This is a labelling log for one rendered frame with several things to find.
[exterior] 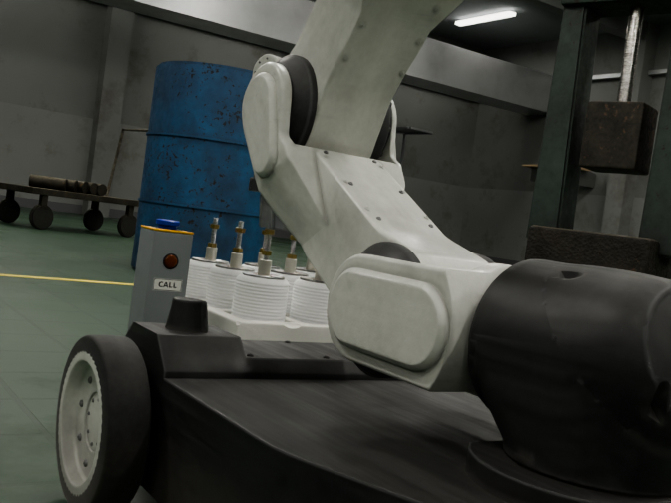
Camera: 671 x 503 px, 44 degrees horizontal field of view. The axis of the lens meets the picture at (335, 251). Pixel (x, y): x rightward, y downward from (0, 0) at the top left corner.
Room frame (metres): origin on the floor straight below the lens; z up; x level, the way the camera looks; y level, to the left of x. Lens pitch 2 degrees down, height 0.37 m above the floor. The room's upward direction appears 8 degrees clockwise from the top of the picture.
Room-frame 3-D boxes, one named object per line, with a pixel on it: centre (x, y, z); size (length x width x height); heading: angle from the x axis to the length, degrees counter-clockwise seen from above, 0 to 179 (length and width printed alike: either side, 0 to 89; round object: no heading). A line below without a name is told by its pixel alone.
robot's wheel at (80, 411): (0.94, 0.24, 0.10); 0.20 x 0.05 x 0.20; 33
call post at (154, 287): (1.40, 0.29, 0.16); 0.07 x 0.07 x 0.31; 32
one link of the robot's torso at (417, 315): (0.86, -0.13, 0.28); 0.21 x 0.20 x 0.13; 33
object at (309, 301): (1.52, 0.02, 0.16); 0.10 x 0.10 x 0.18
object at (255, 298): (1.46, 0.12, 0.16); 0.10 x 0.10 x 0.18
